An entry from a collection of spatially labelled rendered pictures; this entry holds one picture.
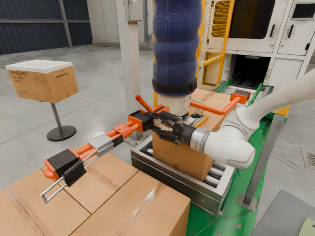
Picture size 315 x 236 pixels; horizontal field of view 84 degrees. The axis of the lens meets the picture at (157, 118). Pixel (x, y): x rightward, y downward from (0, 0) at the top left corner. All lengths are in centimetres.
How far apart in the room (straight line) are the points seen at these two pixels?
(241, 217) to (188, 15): 160
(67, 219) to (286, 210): 105
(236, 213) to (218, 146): 128
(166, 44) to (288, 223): 88
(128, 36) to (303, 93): 172
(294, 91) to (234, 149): 23
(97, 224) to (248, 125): 87
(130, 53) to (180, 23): 131
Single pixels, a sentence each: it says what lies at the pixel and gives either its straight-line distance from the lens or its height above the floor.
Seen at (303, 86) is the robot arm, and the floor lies 133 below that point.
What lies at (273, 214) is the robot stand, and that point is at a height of 75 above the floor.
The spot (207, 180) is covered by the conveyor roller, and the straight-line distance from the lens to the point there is 127.
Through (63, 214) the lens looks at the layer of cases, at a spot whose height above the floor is 54.
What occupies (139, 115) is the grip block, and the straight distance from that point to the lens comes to 79.
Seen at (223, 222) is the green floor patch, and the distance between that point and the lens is 177.
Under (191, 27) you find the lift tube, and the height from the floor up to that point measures 144.
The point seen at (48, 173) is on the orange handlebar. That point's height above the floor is 107.
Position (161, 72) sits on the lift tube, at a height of 126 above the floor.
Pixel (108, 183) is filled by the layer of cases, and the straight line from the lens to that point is 124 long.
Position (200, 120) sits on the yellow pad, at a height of 97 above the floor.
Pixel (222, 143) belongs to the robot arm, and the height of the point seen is 110.
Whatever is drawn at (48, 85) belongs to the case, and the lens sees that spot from 234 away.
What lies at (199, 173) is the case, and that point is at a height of 62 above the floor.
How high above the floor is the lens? 146
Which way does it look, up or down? 29 degrees down
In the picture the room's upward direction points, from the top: straight up
